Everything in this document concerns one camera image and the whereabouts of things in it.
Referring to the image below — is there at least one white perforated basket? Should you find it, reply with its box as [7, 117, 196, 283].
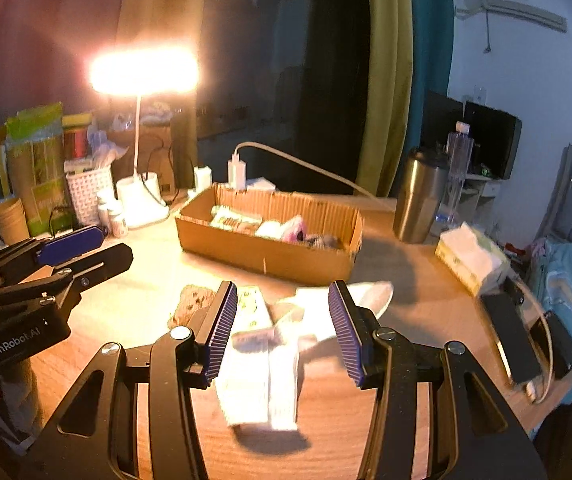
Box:
[66, 166, 115, 226]

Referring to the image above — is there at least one yellow green curtain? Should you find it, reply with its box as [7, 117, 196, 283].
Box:
[356, 0, 413, 196]

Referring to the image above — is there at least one yellow tissue box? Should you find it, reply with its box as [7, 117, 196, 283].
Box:
[435, 222, 510, 297]

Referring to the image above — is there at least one white charger plug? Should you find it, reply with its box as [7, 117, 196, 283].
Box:
[228, 153, 246, 191]

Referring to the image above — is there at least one clear water bottle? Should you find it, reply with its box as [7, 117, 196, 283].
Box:
[439, 122, 474, 229]

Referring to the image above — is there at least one green snack bag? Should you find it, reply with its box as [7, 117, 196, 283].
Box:
[4, 102, 72, 236]

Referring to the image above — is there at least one white shelf cabinet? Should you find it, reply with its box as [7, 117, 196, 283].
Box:
[457, 174, 503, 229]

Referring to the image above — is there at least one grey knitted glove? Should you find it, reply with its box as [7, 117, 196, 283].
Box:
[306, 234, 344, 250]

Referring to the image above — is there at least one white desk lamp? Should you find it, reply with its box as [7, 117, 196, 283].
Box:
[86, 44, 202, 230]

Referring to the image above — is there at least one brown plush bear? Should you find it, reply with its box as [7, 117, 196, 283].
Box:
[167, 284, 216, 330]

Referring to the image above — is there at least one brown paper bag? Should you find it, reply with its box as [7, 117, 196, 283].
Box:
[107, 126, 175, 198]

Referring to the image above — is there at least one white air conditioner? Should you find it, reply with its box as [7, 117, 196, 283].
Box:
[455, 0, 568, 34]

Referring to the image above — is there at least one white charging cable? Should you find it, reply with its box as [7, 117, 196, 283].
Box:
[228, 141, 556, 404]

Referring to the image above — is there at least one bubble wrap piece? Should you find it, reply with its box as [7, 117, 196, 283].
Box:
[210, 205, 263, 235]

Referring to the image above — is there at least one brown paper cup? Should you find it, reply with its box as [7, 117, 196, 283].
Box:
[0, 197, 30, 245]

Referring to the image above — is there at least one white pill bottle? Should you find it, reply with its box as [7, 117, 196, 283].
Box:
[97, 197, 114, 230]
[107, 204, 128, 238]

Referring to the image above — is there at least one cardboard box tray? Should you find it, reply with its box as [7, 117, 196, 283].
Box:
[175, 183, 364, 286]

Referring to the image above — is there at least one small white adapter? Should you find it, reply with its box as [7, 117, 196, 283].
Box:
[194, 166, 212, 193]

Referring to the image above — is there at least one pink plush toy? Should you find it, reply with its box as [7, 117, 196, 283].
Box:
[280, 214, 307, 243]

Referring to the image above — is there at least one black smartphone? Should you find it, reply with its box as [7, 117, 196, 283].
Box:
[480, 292, 542, 386]

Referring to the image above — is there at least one white towel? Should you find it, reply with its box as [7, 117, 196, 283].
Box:
[216, 328, 299, 431]

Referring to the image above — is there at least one cartoon tissue pack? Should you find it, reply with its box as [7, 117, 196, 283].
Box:
[232, 286, 273, 335]

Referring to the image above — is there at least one white sock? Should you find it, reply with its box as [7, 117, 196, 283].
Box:
[274, 281, 394, 352]

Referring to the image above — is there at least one red tin can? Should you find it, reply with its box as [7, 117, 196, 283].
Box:
[62, 127, 90, 160]

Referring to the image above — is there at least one black monitor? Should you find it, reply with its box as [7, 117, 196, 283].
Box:
[464, 102, 522, 180]

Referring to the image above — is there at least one stainless steel tumbler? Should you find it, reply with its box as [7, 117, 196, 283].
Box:
[393, 148, 450, 244]

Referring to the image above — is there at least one black power bank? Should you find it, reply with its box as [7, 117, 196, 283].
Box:
[530, 310, 572, 379]

